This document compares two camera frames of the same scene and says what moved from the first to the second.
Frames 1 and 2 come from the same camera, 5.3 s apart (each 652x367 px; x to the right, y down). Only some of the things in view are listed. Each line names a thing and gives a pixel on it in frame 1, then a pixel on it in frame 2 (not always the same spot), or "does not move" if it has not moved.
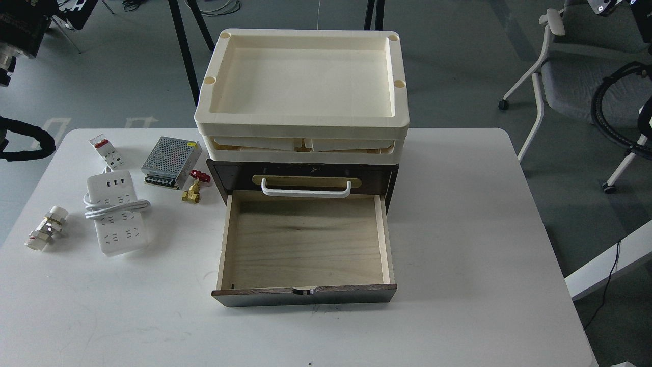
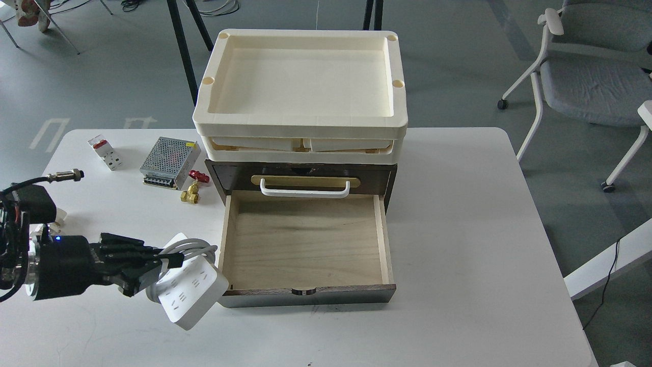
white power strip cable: x=94 y=211 to x=188 y=247
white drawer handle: x=271 y=193 does not move
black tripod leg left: x=178 y=23 does not move
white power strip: x=122 y=233 to x=185 y=294
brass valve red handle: x=193 y=194 does not move
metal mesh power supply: x=170 y=162 does not move
